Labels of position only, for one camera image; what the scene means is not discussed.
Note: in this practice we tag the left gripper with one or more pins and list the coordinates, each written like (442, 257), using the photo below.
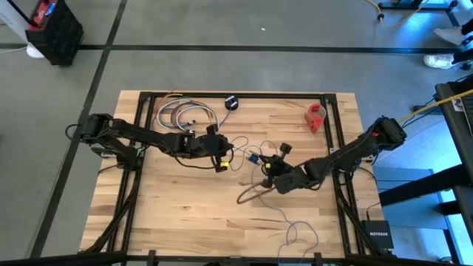
(214, 146)

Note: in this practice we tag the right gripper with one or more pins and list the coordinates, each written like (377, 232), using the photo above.
(277, 168)

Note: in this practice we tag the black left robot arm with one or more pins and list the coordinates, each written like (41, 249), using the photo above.
(129, 129)

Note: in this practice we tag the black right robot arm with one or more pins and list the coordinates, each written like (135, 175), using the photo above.
(347, 155)

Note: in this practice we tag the red tape dispenser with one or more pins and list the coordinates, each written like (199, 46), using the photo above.
(314, 116)

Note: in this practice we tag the black diagonal beam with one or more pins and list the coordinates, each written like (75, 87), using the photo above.
(425, 184)

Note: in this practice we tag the black equipment case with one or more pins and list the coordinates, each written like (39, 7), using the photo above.
(63, 40)

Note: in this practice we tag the black desk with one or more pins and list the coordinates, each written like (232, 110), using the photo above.
(456, 147)

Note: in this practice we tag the white sticker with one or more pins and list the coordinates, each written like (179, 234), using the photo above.
(458, 105)

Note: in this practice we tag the person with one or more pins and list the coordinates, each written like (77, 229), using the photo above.
(439, 61)

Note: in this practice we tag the white stand foot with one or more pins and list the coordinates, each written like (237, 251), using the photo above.
(35, 52)

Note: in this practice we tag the black keyboard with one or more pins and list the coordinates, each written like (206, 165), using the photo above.
(469, 118)

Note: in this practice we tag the red device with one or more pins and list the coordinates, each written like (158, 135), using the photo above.
(40, 14)

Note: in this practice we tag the black aluminium table frame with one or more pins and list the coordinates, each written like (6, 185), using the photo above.
(236, 95)

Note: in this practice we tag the black network switch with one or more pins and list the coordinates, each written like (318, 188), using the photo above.
(377, 234)

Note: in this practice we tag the black desk frame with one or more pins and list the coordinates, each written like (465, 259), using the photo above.
(414, 5)

